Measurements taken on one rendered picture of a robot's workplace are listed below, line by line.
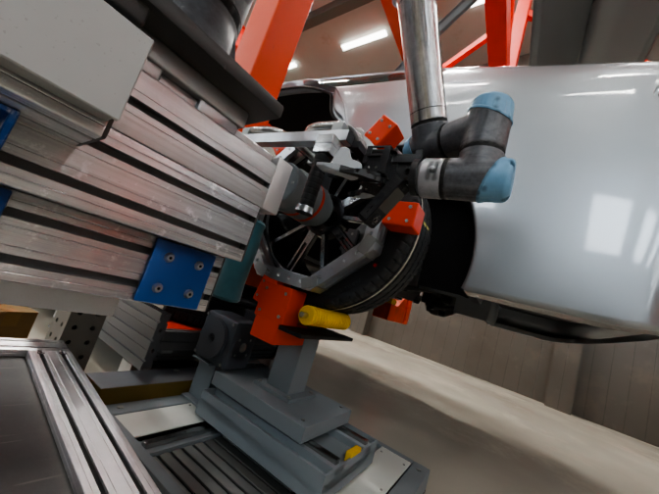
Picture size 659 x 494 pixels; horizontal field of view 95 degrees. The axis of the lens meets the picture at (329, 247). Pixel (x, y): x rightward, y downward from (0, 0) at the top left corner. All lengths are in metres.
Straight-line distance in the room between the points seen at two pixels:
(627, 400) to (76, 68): 6.00
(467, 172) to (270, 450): 0.84
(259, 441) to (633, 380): 5.45
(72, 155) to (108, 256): 0.12
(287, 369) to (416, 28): 0.99
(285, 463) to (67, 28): 0.93
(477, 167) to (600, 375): 5.48
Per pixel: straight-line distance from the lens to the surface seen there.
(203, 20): 0.48
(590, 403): 5.95
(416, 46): 0.74
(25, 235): 0.44
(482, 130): 0.60
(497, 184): 0.56
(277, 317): 0.93
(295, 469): 0.96
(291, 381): 1.10
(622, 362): 5.97
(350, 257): 0.85
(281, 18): 1.56
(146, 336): 1.39
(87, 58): 0.29
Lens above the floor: 0.59
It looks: 9 degrees up
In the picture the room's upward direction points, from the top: 17 degrees clockwise
